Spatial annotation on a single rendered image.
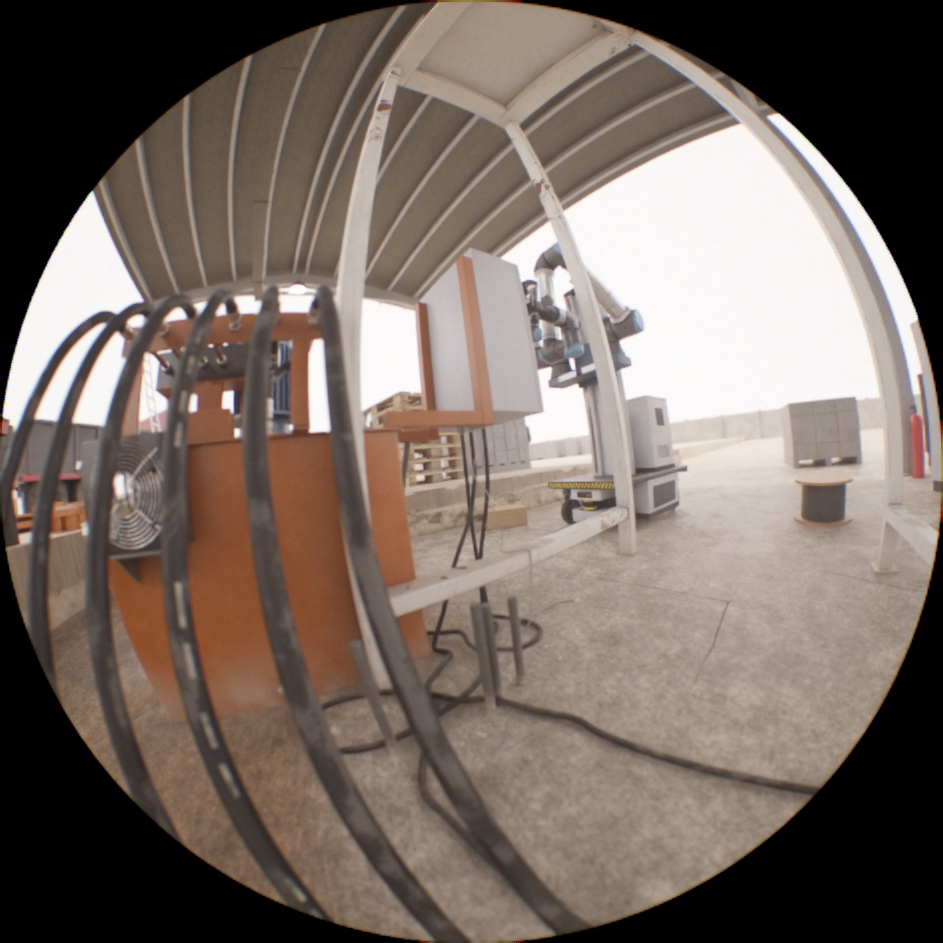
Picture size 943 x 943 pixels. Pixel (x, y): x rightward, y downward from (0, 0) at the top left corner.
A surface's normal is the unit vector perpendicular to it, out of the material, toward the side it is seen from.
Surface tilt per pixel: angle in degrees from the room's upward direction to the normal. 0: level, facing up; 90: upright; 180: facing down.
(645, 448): 90
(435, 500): 88
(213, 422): 90
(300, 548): 90
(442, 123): 172
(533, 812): 0
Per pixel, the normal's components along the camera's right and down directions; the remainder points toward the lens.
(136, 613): 0.62, -0.05
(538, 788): -0.11, -0.99
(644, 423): -0.88, 0.11
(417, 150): 0.00, 1.00
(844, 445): -0.76, 0.10
